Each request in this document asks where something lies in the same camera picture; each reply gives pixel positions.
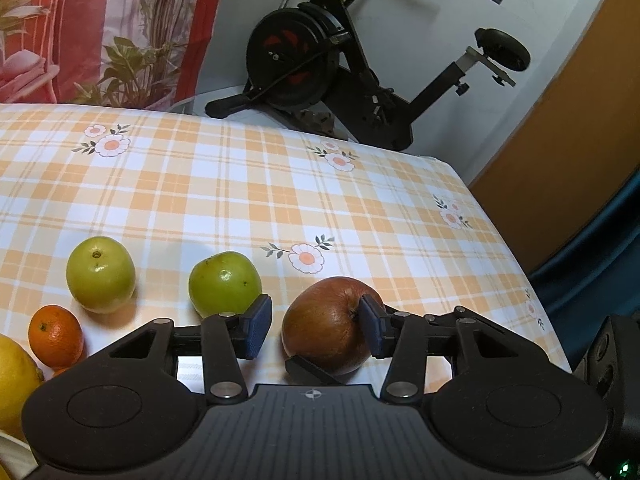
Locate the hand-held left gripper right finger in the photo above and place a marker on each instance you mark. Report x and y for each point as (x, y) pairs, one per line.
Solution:
(372, 327)

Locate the green apple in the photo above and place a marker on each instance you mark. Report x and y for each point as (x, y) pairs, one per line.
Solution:
(225, 285)

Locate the large yellow grapefruit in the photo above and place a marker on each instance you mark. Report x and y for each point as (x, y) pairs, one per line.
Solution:
(15, 390)

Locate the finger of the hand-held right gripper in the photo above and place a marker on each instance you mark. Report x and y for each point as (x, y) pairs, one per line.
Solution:
(305, 370)
(445, 316)

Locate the yellow-green apple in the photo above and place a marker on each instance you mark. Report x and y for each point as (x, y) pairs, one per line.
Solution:
(100, 275)

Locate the orange checked floral tablecloth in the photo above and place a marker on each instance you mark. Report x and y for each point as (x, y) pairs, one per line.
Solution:
(250, 185)

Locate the orange wooden door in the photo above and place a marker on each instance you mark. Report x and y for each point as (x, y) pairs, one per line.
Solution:
(575, 135)

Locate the red-brown apple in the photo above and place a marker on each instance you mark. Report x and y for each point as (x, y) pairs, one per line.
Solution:
(325, 332)

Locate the pink printed backdrop cloth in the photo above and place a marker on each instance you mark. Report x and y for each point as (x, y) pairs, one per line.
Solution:
(100, 20)

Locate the cream round plate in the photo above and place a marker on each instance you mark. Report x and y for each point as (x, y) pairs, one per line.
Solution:
(12, 457)

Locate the orange mandarin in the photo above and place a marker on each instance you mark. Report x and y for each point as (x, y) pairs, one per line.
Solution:
(60, 371)
(55, 335)

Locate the dark teal cloth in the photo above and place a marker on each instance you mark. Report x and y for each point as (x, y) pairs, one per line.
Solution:
(590, 250)

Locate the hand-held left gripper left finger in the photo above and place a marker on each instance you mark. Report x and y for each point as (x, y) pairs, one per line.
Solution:
(257, 327)

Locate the black exercise bike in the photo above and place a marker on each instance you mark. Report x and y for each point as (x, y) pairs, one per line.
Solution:
(290, 55)

